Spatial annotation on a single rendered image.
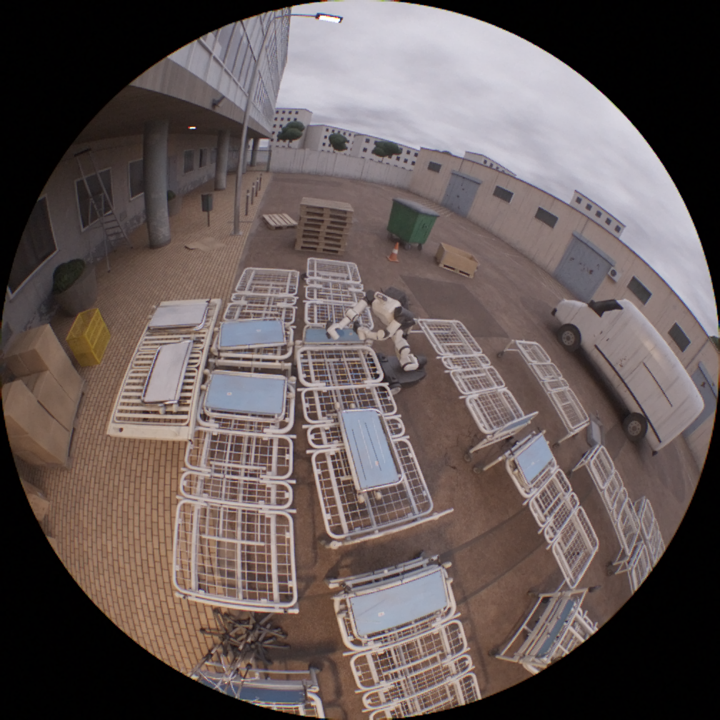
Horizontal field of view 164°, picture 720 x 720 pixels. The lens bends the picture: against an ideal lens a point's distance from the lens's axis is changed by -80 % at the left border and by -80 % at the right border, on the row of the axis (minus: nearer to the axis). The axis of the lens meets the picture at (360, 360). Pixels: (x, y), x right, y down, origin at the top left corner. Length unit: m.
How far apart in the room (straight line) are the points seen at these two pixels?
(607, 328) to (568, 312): 1.34
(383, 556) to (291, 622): 1.05
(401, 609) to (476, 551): 1.29
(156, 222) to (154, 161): 1.55
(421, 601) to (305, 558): 1.04
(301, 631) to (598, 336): 8.35
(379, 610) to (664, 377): 7.71
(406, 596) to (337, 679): 1.21
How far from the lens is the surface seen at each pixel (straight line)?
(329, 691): 2.88
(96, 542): 3.23
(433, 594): 2.14
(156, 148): 6.95
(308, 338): 2.73
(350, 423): 2.16
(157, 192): 7.02
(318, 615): 2.52
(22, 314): 6.17
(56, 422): 3.51
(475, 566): 3.04
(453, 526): 2.90
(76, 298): 5.71
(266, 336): 2.78
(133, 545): 2.92
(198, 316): 3.03
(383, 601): 1.98
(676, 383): 8.14
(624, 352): 7.97
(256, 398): 2.25
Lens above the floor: 2.43
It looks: 45 degrees down
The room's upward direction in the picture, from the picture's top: 19 degrees clockwise
